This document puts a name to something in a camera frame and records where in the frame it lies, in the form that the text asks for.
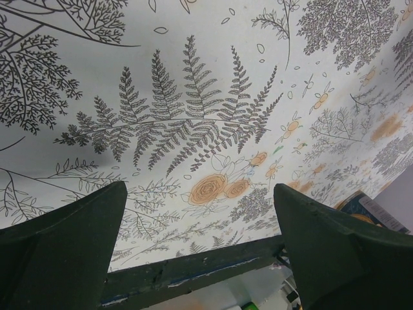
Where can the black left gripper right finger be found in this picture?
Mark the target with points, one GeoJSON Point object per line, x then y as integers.
{"type": "Point", "coordinates": [339, 261]}

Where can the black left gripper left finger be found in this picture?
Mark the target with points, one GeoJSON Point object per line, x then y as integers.
{"type": "Point", "coordinates": [60, 260]}

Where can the metal tin can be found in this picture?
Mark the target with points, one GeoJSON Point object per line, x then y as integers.
{"type": "Point", "coordinates": [362, 207]}

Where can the floral patterned table mat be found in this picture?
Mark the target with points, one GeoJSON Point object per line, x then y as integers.
{"type": "Point", "coordinates": [200, 108]}

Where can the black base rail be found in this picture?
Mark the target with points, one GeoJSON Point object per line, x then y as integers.
{"type": "Point", "coordinates": [150, 284]}

